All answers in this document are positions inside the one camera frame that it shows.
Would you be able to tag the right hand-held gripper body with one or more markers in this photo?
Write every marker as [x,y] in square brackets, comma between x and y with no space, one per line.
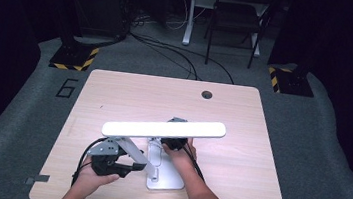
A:
[174,144]

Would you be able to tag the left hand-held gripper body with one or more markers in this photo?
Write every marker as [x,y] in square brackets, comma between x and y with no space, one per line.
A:
[103,161]

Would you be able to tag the white desk lamp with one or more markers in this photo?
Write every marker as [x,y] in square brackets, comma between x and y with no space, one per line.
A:
[164,129]

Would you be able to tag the person's right hand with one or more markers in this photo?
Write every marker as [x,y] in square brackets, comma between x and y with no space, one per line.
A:
[181,157]

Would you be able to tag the person's left hand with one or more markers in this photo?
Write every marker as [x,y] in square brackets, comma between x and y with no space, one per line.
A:
[93,180]

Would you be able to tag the black stand with striped base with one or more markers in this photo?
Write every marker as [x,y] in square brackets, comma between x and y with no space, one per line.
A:
[293,82]
[72,57]

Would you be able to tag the black folding chair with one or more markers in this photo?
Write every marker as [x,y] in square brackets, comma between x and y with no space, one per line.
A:
[236,15]

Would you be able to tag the dark curtain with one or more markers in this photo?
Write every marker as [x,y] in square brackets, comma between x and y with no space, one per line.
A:
[352,66]
[0,42]

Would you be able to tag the white metal desk frame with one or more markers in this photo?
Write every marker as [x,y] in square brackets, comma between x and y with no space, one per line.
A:
[189,20]

